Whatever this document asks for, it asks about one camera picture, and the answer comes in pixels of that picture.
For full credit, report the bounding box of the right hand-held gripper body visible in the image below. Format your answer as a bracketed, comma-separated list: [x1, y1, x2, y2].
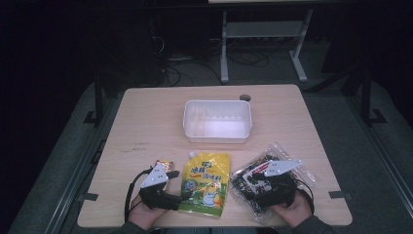
[263, 159, 304, 210]

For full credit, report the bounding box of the left hand-held gripper cable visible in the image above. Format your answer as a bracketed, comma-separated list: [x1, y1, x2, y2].
[124, 167, 154, 224]

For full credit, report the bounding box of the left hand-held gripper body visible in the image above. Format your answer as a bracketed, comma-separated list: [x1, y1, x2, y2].
[139, 162, 181, 211]

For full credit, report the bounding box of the person's right hand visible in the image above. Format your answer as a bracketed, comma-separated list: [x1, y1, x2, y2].
[270, 190, 314, 229]

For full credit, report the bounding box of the white plastic container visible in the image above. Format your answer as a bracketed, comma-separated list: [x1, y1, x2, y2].
[182, 99, 253, 144]

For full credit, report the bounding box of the grey metal table frame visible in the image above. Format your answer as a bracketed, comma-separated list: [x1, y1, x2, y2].
[219, 8, 315, 85]

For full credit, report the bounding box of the clear seaweed snack bag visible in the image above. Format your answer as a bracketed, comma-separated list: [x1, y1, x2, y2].
[229, 141, 318, 225]

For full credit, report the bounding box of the black metal stand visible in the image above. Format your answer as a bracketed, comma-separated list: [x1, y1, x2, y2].
[83, 71, 105, 128]
[359, 63, 388, 128]

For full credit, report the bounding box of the small yellow red packet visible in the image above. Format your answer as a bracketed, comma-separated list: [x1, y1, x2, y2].
[154, 159, 176, 176]

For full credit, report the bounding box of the person's left hand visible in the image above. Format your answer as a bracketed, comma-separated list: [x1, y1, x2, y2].
[128, 193, 169, 231]

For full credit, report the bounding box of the yellow spouted sauce pouch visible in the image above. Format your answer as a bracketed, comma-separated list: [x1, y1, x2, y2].
[177, 150, 232, 219]

